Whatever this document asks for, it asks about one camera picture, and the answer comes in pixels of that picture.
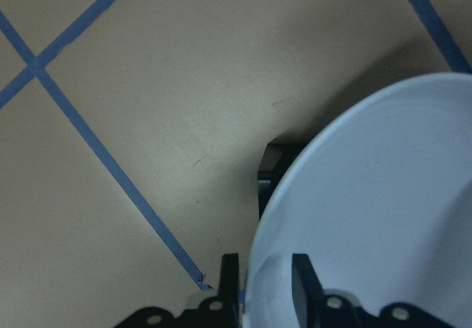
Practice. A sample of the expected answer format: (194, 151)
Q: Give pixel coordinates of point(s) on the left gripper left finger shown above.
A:
(229, 282)

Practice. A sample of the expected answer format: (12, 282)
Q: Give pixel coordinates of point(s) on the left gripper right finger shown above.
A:
(307, 290)

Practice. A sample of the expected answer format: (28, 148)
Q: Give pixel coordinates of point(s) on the blue plate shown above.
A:
(380, 201)

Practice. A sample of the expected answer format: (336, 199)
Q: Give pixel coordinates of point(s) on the black plate rack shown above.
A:
(276, 160)

